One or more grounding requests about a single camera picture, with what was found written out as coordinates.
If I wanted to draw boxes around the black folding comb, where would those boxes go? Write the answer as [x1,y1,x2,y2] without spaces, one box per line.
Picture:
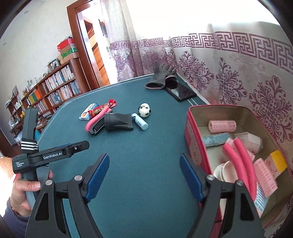
[88,116,105,135]

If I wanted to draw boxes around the pink foam curler stick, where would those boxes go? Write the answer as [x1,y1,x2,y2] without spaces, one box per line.
[85,106,112,135]

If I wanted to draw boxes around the red snack packet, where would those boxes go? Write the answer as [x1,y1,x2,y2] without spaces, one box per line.
[89,99,117,118]

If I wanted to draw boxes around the yellow pink small box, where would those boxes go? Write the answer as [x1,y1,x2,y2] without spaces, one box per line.
[265,150,287,179]

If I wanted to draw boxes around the black notebook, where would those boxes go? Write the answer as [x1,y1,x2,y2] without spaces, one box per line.
[165,81,197,102]

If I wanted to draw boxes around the patterned purple curtain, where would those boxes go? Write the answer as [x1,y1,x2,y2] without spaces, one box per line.
[101,1,292,167]

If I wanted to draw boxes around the red pink storage box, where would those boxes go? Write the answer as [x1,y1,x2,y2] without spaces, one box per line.
[185,105,292,237]

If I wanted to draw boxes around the pink foam curler pair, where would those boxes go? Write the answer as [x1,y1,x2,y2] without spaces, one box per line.
[222,138,257,201]

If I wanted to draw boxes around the dark grey glove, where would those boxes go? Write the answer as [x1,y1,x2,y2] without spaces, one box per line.
[145,61,178,90]

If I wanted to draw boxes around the purple sleeve left forearm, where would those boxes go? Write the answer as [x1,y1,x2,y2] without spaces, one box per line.
[1,200,30,237]

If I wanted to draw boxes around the panda figurine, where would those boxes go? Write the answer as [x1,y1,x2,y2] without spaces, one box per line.
[139,103,151,118]

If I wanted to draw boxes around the white blue tube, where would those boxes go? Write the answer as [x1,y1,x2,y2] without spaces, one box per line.
[131,113,149,130]

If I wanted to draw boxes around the blue white medicine box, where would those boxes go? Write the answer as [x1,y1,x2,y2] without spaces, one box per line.
[79,103,99,120]

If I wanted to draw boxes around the white pink paper pack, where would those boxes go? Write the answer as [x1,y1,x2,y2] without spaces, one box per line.
[234,131,263,154]

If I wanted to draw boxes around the wooden door frame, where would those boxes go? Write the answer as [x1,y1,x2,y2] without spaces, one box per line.
[67,1,110,90]

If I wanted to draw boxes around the blue patterned roll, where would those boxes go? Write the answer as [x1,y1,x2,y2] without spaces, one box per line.
[202,132,231,147]

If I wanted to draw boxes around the white round compact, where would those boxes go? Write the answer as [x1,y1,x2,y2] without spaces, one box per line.
[213,161,238,183]

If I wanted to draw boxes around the stacked colourful boxes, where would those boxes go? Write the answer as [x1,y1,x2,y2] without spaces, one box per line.
[57,37,79,64]

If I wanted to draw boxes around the person's left hand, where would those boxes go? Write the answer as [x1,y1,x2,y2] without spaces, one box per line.
[10,174,41,216]

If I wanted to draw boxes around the wooden bookshelf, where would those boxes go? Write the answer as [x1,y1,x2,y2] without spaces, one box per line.
[6,58,90,138]

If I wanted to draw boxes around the pink ribbed hair roller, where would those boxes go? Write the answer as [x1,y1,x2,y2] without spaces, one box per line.
[253,158,278,197]

